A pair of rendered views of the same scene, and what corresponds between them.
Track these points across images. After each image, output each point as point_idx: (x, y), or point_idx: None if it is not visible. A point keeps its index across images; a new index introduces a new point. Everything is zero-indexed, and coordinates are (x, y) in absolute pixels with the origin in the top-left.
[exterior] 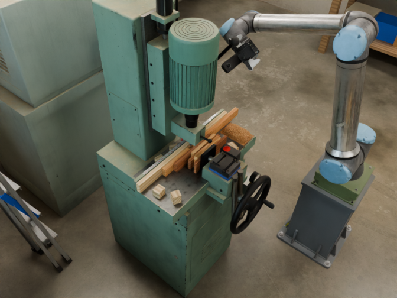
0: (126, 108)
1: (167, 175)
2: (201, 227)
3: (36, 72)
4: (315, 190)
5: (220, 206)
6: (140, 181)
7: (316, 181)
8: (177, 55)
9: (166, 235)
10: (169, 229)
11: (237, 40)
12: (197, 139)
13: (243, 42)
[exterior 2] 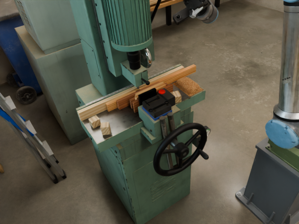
0: (89, 50)
1: (110, 110)
2: (143, 166)
3: (45, 25)
4: (268, 155)
5: None
6: (81, 110)
7: (271, 147)
8: None
9: (115, 167)
10: (115, 162)
11: None
12: (138, 80)
13: None
